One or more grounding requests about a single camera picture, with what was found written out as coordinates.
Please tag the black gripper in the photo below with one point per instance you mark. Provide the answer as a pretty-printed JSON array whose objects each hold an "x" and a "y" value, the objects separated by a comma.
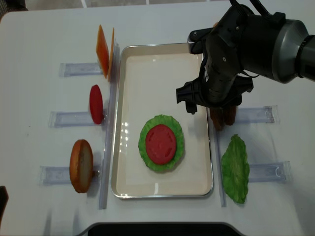
[{"x": 196, "y": 93}]

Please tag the brown meat patty front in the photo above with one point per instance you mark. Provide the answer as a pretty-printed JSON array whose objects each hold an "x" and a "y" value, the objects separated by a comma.
[{"x": 217, "y": 118}]

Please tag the brown meat patty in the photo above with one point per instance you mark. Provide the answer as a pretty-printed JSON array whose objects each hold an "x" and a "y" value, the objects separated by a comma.
[
  {"x": 229, "y": 115},
  {"x": 217, "y": 118}
]

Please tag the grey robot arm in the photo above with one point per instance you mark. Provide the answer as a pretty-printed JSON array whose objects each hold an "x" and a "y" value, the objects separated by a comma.
[{"x": 246, "y": 43}]

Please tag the brown meat patty back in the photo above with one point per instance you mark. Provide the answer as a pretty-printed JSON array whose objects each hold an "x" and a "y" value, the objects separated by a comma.
[{"x": 229, "y": 115}]

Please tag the green lettuce leaf on bun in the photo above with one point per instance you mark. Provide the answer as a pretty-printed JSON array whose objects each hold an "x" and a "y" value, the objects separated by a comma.
[{"x": 176, "y": 128}]

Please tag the red tomato slice on lettuce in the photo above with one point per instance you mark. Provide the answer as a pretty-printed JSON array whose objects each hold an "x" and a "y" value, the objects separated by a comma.
[{"x": 160, "y": 144}]

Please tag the green lettuce leaf standing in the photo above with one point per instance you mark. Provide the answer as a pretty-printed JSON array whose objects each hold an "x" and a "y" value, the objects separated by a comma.
[{"x": 235, "y": 170}]

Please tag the orange cheese slice front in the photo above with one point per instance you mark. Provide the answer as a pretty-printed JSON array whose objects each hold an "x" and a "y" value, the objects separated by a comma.
[{"x": 111, "y": 56}]

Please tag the orange cheese slice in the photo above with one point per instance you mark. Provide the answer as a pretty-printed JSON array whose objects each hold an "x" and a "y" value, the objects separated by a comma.
[
  {"x": 102, "y": 51},
  {"x": 111, "y": 56}
]

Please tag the orange cheese slice back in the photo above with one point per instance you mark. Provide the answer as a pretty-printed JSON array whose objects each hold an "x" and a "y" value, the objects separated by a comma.
[{"x": 102, "y": 51}]

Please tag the red tomato slice standing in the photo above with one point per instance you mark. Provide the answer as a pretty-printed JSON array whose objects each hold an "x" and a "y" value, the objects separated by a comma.
[{"x": 96, "y": 104}]

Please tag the white rectangular tray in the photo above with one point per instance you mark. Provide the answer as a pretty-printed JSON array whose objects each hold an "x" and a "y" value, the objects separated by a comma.
[{"x": 149, "y": 77}]

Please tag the clear acrylic holder right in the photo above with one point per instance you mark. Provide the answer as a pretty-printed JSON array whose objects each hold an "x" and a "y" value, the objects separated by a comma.
[{"x": 253, "y": 126}]

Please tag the clear acrylic holder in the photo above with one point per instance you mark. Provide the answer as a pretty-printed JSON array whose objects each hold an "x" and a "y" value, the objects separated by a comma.
[
  {"x": 60, "y": 175},
  {"x": 253, "y": 126}
]

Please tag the top bun slice standing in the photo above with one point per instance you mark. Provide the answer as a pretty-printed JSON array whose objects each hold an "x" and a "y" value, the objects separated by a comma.
[{"x": 81, "y": 166}]

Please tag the clear acrylic holder left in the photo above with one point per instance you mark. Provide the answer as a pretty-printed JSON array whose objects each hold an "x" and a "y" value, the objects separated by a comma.
[{"x": 60, "y": 175}]

